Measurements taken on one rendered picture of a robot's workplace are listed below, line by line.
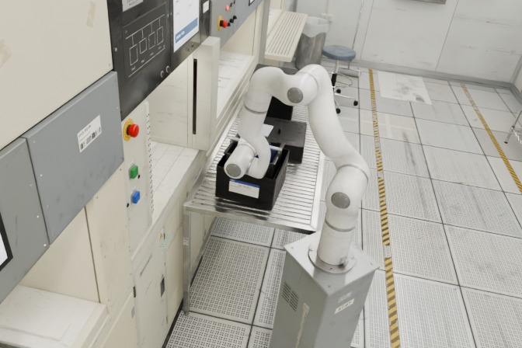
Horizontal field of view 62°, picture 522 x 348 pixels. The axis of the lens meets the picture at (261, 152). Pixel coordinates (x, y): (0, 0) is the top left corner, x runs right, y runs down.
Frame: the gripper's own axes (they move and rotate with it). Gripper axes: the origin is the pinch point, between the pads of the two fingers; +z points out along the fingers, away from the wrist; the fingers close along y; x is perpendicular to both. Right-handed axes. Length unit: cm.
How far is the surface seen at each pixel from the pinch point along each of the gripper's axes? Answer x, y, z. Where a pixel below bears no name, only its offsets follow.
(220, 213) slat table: -30.1, -6.9, -23.2
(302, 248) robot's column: -30, 32, -31
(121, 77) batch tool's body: 47, -22, -68
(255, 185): -17.6, 5.2, -13.8
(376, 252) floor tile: -106, 74, 64
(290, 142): -19.7, 10.7, 32.8
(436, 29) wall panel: -41, 114, 431
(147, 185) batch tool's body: 1, -24, -54
